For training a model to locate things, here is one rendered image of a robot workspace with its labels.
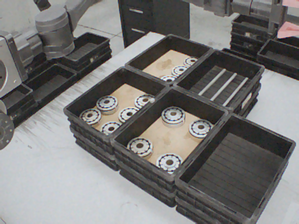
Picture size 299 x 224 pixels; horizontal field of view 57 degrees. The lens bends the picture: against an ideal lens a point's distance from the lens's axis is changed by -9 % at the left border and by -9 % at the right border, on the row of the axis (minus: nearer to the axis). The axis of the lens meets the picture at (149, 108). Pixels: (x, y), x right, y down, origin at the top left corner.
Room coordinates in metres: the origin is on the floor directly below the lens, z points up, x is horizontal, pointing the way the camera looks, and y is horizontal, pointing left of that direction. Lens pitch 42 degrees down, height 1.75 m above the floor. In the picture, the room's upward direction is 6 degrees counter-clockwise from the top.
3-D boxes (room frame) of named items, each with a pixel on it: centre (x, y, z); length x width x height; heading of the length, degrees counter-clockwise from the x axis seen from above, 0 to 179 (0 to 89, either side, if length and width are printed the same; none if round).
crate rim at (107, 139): (1.01, 0.14, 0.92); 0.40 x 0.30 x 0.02; 137
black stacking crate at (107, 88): (1.01, 0.14, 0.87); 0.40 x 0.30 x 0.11; 137
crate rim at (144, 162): (0.81, -0.08, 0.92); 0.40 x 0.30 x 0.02; 137
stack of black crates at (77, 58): (2.15, 0.50, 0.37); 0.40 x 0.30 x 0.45; 139
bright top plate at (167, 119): (0.94, -0.10, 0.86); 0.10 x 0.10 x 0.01
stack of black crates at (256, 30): (2.32, -1.05, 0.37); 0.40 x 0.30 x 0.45; 49
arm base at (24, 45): (0.59, 0.29, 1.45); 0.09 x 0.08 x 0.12; 48
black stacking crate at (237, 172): (0.60, -0.30, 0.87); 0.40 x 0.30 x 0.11; 137
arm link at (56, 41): (0.63, 0.22, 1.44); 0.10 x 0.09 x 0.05; 138
